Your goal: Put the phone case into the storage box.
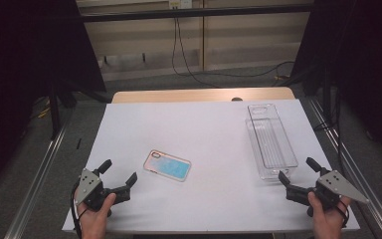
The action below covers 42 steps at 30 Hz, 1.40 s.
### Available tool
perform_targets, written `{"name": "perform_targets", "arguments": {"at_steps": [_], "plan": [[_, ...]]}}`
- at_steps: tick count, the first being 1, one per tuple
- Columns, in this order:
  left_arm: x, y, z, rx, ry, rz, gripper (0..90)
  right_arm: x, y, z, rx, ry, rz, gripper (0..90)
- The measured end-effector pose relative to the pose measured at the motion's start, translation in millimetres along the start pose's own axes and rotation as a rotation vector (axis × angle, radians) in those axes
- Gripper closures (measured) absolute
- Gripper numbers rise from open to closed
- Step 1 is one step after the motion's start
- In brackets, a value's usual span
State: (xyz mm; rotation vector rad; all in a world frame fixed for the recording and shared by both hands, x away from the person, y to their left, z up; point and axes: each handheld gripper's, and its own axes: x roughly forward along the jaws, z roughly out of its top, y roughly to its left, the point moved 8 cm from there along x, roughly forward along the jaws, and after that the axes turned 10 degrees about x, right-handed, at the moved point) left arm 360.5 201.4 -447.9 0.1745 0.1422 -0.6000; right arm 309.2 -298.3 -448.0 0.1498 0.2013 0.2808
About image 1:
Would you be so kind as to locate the black horizontal bar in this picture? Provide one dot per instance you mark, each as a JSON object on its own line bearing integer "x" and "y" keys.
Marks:
{"x": 195, "y": 12}

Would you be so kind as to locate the person's left hand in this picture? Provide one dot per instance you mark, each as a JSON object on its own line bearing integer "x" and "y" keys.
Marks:
{"x": 94, "y": 220}

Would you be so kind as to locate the pink and blue phone case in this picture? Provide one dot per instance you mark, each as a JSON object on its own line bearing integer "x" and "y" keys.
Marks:
{"x": 167, "y": 165}

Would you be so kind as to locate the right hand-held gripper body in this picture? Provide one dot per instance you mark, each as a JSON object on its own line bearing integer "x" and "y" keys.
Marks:
{"x": 336, "y": 186}

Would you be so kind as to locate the aluminium floor rail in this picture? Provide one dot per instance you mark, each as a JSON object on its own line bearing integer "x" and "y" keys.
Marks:
{"x": 36, "y": 179}
{"x": 354, "y": 159}

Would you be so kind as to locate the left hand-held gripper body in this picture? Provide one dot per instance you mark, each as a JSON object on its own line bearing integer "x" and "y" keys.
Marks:
{"x": 89, "y": 186}

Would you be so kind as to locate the person's right hand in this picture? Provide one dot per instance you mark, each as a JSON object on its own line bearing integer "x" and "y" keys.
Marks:
{"x": 326, "y": 222}

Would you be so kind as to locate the small black floor strip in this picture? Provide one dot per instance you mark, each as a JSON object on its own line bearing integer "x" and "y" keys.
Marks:
{"x": 79, "y": 143}

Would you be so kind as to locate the clear plastic tray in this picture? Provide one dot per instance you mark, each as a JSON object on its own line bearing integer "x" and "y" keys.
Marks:
{"x": 272, "y": 149}

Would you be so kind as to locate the black metal stand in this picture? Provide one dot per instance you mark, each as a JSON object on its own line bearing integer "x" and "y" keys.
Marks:
{"x": 54, "y": 113}
{"x": 327, "y": 99}

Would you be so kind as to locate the white table sheet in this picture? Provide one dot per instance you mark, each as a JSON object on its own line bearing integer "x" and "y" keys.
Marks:
{"x": 195, "y": 126}

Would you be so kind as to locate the black curtain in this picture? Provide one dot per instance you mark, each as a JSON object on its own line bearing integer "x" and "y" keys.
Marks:
{"x": 364, "y": 66}
{"x": 20, "y": 66}

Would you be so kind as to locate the white wall socket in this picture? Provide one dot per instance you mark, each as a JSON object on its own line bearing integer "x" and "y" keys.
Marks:
{"x": 180, "y": 4}

